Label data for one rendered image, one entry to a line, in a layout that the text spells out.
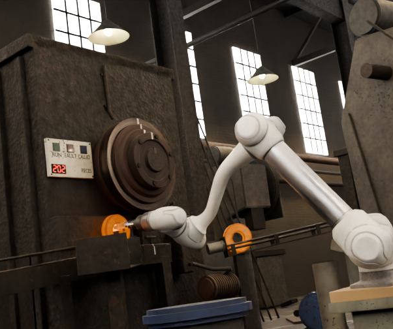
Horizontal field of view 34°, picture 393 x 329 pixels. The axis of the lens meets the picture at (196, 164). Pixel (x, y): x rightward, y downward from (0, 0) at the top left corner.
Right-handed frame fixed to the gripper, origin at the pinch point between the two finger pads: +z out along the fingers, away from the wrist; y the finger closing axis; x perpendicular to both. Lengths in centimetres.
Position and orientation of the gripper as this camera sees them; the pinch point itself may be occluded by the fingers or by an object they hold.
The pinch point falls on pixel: (115, 227)
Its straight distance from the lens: 301.8
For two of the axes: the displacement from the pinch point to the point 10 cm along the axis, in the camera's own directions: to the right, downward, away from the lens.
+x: -1.0, -9.8, 1.6
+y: 6.5, 0.6, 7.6
